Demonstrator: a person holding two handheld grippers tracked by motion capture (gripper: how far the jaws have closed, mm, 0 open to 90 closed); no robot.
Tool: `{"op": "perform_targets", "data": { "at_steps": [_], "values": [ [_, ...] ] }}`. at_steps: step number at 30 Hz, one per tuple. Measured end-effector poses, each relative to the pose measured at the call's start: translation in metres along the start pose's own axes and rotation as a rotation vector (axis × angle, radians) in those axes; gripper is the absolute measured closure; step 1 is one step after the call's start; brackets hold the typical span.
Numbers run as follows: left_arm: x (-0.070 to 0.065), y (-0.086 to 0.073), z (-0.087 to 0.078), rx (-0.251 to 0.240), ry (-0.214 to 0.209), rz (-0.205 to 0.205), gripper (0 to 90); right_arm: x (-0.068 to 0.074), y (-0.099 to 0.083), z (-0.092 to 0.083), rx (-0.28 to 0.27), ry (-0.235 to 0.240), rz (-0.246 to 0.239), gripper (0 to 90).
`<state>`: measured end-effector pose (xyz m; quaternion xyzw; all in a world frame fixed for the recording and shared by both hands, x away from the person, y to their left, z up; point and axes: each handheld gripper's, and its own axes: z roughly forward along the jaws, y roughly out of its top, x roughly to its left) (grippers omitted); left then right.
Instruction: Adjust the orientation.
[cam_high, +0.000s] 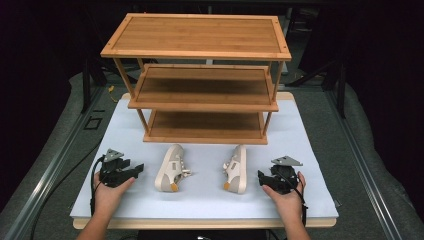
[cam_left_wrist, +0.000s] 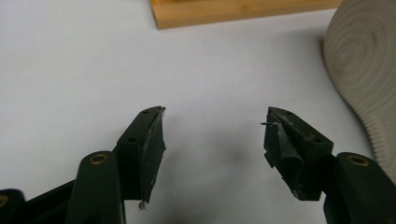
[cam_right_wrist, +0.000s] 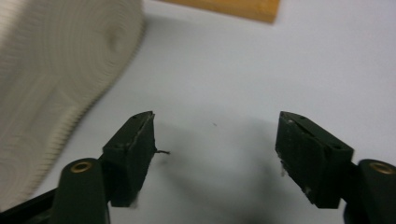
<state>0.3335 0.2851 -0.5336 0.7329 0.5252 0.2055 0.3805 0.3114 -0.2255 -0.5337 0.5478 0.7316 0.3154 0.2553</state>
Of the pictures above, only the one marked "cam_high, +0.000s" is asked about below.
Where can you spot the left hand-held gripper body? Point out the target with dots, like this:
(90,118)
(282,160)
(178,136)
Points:
(112,173)

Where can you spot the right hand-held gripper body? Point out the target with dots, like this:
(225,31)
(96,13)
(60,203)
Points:
(283,178)

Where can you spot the beige sneaker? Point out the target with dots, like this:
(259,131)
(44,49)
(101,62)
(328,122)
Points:
(237,171)
(168,173)

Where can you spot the wooden three-tier shoe rack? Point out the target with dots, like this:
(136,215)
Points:
(200,35)

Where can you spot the person's left hand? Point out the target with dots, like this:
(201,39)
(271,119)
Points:
(110,196)

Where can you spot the person's right hand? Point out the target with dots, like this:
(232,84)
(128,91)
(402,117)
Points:
(288,201)

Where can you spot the white table mat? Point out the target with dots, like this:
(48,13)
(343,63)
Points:
(206,203)

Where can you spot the small yellow plug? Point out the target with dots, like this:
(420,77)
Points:
(111,89)

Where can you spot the dark metal stand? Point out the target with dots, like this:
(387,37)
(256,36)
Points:
(87,83)
(340,86)

